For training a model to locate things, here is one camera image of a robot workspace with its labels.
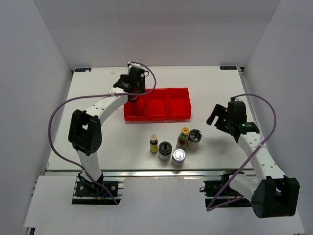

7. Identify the silver lid glass jar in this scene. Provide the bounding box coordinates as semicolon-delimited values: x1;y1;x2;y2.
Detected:
171;149;186;167

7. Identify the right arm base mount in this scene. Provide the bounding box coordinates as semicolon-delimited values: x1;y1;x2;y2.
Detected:
200;171;252;208

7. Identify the red plastic bin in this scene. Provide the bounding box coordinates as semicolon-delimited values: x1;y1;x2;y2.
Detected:
167;88;192;120
145;88;168;121
123;95;147;122

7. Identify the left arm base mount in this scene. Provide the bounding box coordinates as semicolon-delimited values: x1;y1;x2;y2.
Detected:
71;173;123;206

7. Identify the right blue corner label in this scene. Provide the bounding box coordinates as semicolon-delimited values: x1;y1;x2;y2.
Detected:
220;66;237;71

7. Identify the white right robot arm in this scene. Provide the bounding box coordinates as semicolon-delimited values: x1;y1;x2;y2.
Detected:
206;99;300;218

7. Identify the small yellow label bottle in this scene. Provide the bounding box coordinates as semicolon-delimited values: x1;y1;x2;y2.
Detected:
150;134;158;153

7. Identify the blue corner label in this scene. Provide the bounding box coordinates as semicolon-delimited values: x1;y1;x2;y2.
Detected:
220;66;237;71
74;68;91;72

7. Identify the right red plastic bin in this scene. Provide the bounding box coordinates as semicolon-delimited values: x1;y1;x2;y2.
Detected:
167;88;192;120

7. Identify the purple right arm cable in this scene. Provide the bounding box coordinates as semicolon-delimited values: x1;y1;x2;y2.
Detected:
206;94;276;212

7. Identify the middle red plastic bin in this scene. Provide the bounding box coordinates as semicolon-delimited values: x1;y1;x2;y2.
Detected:
145;88;168;121

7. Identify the red lid sauce jar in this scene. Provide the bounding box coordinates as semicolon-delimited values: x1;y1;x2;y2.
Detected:
128;95;139;103

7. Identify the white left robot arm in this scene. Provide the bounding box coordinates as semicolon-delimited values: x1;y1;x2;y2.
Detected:
68;65;145;195

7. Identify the aluminium table front rail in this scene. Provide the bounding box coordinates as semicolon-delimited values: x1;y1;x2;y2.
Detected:
45;168;255;178

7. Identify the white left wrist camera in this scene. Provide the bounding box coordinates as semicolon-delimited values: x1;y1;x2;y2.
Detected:
127;61;143;70

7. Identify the black lid spice jar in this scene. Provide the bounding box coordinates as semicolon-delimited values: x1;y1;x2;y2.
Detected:
158;141;172;161

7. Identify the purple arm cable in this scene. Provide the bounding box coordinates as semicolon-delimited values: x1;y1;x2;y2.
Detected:
206;94;276;212
47;60;157;205

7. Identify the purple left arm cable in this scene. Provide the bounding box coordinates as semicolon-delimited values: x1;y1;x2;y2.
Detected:
47;60;157;205

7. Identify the left blue corner label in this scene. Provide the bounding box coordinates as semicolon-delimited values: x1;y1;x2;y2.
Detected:
74;68;91;72

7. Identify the yellow cap sauce bottle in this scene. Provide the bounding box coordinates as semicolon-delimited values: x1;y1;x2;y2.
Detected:
176;127;190;150

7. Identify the left red plastic bin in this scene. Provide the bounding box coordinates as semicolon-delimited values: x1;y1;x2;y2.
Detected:
123;95;147;122

